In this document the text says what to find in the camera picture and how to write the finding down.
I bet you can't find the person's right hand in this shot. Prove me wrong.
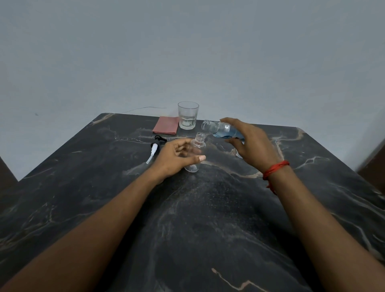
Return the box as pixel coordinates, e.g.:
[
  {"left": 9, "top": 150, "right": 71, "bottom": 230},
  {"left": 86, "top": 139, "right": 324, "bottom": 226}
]
[{"left": 220, "top": 117, "right": 285, "bottom": 175}]

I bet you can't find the red thread wristband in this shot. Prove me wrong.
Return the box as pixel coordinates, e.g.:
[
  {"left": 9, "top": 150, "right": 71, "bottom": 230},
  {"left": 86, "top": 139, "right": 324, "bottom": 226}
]
[{"left": 262, "top": 160, "right": 290, "bottom": 195}]

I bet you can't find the thin wire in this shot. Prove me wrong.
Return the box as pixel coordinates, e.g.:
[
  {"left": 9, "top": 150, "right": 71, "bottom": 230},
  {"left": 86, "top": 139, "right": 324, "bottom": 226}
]
[{"left": 122, "top": 106, "right": 167, "bottom": 114}]

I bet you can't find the clear bottle with blue liquid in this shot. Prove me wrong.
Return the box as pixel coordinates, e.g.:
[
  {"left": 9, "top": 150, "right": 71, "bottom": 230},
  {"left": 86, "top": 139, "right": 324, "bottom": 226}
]
[{"left": 201, "top": 119, "right": 245, "bottom": 142}]

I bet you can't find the person's left forearm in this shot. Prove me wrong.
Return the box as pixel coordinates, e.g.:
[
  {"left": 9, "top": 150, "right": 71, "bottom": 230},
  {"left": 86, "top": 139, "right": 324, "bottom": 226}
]
[{"left": 0, "top": 168, "right": 169, "bottom": 292}]

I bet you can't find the folded pink cloth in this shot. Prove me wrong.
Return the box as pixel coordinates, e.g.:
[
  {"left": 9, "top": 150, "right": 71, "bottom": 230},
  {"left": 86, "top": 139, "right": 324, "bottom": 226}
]
[{"left": 152, "top": 116, "right": 180, "bottom": 135}]

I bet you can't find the person's left hand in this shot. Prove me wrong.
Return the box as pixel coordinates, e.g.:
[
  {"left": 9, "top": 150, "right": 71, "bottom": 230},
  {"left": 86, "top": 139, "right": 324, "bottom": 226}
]
[{"left": 150, "top": 139, "right": 207, "bottom": 182}]

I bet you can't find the dark brown furniture piece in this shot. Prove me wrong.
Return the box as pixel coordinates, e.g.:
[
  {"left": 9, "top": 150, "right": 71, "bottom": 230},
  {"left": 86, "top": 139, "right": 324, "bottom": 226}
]
[
  {"left": 0, "top": 156, "right": 19, "bottom": 199},
  {"left": 357, "top": 139, "right": 385, "bottom": 188}
]

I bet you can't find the black pump with white tube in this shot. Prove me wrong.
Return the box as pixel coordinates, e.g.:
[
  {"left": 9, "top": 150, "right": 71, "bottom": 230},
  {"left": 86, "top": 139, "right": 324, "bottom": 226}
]
[{"left": 146, "top": 135, "right": 167, "bottom": 165}]

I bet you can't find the person's right forearm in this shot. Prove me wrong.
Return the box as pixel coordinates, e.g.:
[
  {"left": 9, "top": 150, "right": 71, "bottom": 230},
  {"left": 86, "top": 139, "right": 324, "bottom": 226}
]
[{"left": 265, "top": 164, "right": 385, "bottom": 292}]

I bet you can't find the small clear bottle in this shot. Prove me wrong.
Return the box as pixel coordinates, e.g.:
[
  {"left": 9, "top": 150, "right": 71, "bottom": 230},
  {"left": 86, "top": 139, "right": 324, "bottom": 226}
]
[{"left": 184, "top": 132, "right": 207, "bottom": 173}]

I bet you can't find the clear glass tumbler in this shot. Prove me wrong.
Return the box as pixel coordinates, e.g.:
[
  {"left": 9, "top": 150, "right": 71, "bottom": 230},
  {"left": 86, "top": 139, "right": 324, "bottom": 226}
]
[{"left": 177, "top": 101, "right": 200, "bottom": 130}]

